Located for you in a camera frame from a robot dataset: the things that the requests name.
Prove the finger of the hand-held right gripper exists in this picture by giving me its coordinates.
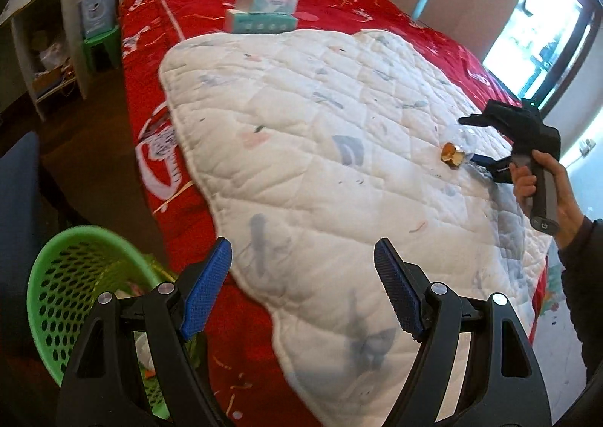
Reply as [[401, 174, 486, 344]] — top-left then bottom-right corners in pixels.
[[458, 114, 494, 129], [471, 151, 515, 184]]

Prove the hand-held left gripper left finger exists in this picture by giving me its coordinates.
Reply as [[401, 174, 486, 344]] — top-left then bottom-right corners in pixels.
[[57, 237, 233, 427]]

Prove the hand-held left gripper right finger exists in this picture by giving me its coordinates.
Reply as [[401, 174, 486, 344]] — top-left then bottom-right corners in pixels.
[[373, 237, 552, 427]]

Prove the clear plastic wrapper with food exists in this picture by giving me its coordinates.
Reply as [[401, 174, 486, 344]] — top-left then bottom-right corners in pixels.
[[442, 123, 478, 168]]

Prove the green mesh waste basket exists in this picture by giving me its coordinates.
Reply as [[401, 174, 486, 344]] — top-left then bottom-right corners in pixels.
[[27, 225, 177, 421]]

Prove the person's right forearm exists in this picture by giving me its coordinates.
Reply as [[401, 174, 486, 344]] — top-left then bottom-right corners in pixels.
[[556, 215, 603, 381]]

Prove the person's right hand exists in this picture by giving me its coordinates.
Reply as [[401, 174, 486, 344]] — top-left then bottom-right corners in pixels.
[[513, 150, 585, 249]]

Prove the white crumpled paper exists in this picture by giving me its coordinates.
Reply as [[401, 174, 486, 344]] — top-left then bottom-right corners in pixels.
[[134, 332, 157, 372]]

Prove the bright window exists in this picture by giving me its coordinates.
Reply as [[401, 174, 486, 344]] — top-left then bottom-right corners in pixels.
[[483, 0, 595, 104]]

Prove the white quilted blanket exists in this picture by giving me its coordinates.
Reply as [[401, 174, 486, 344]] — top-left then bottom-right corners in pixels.
[[159, 29, 549, 427]]

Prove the dark blue chair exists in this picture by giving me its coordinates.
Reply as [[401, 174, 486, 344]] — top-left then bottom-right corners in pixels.
[[0, 132, 41, 338]]

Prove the red printed bed blanket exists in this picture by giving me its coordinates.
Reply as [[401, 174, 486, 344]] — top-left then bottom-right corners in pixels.
[[118, 0, 549, 427]]

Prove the teal tissue pack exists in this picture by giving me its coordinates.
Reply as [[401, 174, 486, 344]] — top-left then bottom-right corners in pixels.
[[225, 9, 299, 35], [236, 0, 301, 16]]

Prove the green plastic stool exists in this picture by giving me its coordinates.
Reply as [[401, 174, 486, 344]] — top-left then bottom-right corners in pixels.
[[83, 26, 121, 73]]

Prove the white plastic bag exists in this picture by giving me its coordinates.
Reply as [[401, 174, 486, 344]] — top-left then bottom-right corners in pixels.
[[38, 41, 71, 70]]

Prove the pale blue paper bag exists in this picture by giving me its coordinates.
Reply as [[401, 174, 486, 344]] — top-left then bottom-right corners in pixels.
[[78, 0, 118, 39]]

